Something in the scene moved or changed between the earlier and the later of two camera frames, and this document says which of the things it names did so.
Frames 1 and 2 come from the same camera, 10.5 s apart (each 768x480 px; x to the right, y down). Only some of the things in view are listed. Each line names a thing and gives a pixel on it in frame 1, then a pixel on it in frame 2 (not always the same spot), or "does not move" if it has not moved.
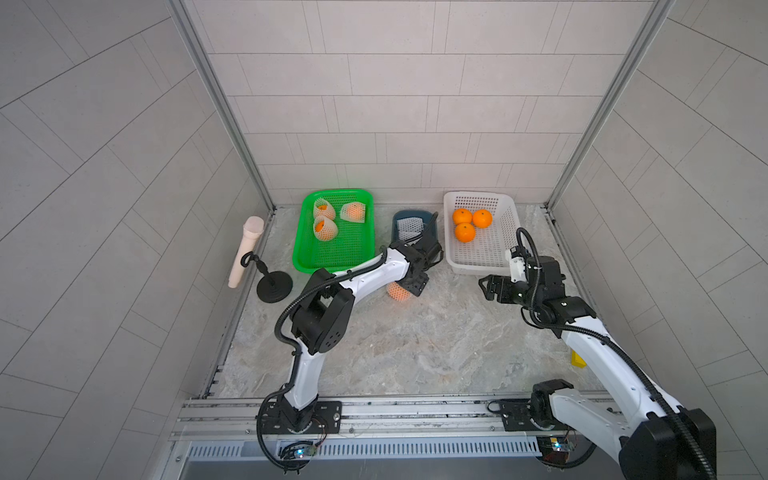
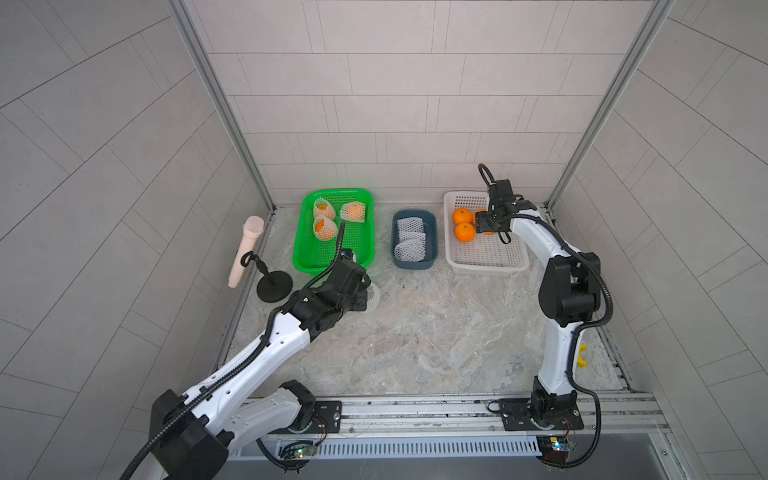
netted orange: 465,232 does not move
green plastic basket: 354,242 does not move
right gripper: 504,284 -> 482,222
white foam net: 409,226 does not move
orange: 462,216 does not move
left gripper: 420,285 -> 361,291
